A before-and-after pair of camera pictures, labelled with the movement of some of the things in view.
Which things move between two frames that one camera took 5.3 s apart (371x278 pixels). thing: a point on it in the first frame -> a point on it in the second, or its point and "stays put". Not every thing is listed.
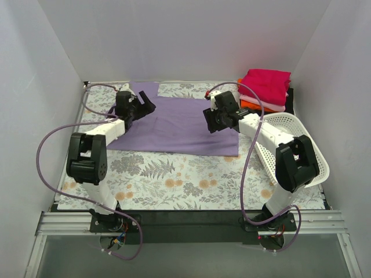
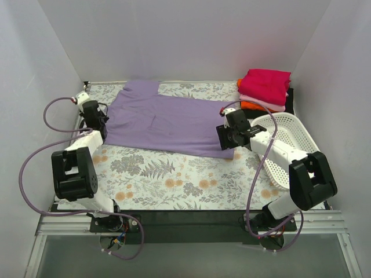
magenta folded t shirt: x=271 y=86 stays put
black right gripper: x=213 y=121 -> x=223 y=138
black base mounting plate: x=191 y=227 stays put
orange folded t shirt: x=244 y=104 stays put
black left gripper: x=140 y=108 -> x=102 y=127
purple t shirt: x=177 y=125 stays put
